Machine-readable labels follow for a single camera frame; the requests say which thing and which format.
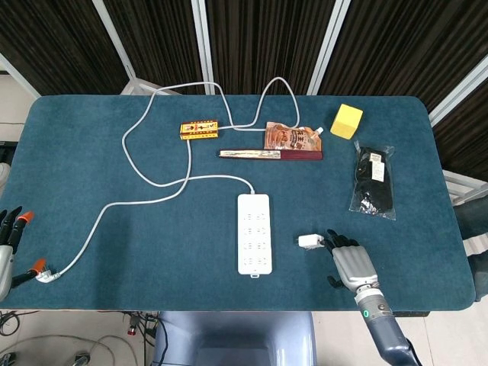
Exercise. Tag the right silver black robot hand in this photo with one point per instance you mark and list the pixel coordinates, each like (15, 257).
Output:
(352, 263)

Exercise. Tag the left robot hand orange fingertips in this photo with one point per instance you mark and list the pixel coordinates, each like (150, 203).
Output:
(4, 263)

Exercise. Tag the white plug adapter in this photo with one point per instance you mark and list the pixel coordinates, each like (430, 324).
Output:
(309, 241)

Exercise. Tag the white power strip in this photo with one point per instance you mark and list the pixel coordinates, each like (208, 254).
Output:
(254, 232)

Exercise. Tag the right blue grey robot arm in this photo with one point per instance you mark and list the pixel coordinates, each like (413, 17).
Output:
(385, 328)

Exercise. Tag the black desk control panel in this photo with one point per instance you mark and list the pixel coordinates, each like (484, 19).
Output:
(413, 314)

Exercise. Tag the black socks in plastic bag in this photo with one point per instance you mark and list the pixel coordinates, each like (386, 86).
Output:
(375, 183)

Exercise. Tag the chrome caster wheel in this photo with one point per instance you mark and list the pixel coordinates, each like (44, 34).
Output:
(82, 360)
(7, 360)

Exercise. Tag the dark grey chair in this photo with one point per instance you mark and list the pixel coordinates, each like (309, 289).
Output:
(474, 221)

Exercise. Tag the white metal rack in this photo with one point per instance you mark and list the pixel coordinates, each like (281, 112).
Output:
(465, 187)

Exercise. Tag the orange spouted sauce pouch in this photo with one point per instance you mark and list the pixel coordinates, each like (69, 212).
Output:
(291, 137)

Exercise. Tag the yellow sponge cube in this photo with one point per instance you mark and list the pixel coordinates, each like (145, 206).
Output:
(346, 121)

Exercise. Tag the blue grey robot torso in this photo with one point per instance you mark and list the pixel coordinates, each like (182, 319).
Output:
(232, 339)

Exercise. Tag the teal table cloth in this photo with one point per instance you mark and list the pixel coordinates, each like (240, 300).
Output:
(152, 244)

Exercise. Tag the small yellow red box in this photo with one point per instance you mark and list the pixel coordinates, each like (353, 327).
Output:
(199, 130)

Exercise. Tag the white screen base foot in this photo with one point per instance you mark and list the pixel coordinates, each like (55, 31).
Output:
(133, 85)

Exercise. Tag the red button switch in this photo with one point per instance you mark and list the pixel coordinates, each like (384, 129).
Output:
(132, 329)

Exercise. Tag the white screen frame post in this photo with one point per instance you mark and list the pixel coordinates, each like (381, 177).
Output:
(331, 38)
(114, 38)
(457, 91)
(17, 74)
(202, 38)

